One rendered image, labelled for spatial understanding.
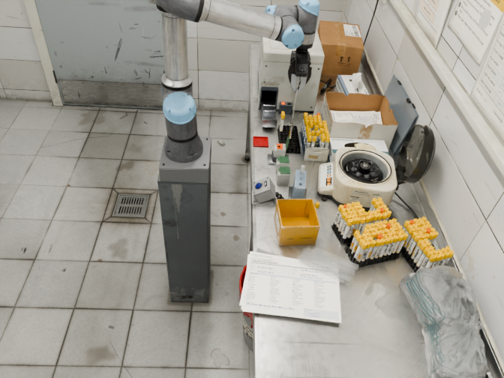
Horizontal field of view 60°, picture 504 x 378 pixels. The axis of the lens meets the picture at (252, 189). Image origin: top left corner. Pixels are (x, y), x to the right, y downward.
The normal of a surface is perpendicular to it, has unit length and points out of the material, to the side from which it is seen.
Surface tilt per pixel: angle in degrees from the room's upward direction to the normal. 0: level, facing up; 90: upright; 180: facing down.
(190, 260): 90
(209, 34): 90
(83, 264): 0
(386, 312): 0
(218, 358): 0
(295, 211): 90
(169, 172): 90
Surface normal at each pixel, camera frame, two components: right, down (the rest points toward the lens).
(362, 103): 0.01, 0.67
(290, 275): 0.07, -0.72
